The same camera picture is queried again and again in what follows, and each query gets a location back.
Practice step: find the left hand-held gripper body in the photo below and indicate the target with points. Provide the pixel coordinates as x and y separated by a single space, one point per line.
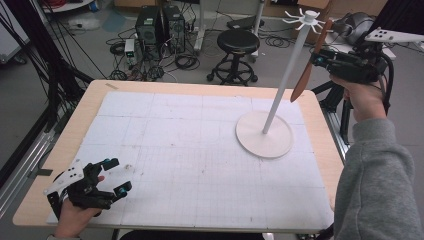
71 176

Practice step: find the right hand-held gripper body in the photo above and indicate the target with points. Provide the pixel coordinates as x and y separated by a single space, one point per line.
356 66

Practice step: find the wooden spatula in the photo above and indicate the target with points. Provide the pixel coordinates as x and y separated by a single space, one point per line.
304 81

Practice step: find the white hook stand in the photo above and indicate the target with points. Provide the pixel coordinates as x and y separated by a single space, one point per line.
263 140

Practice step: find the person's right hand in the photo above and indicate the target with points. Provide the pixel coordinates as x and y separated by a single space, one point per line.
365 100

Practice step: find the person's left hand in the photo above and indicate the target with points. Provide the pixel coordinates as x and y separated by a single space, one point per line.
71 220

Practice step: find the cardboard box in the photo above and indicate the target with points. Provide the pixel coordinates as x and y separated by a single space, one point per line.
311 36

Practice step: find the black tape strip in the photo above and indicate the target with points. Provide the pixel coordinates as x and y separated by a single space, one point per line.
44 172

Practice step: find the grey bag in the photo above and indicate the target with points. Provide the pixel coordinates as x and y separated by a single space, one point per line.
353 26

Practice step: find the white grid mat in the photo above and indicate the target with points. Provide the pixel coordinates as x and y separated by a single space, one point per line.
183 133

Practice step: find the black round stool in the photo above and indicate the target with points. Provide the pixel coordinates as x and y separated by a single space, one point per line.
238 41

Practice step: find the small grey power supply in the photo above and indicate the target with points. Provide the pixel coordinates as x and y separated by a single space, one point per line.
129 50

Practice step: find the black computer tower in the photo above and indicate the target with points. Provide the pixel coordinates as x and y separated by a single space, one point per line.
148 30
175 28

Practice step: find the aluminium rail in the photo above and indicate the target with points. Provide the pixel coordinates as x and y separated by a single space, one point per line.
335 133
23 166

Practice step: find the white metal stand post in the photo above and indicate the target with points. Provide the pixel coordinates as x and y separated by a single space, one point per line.
258 16
200 30

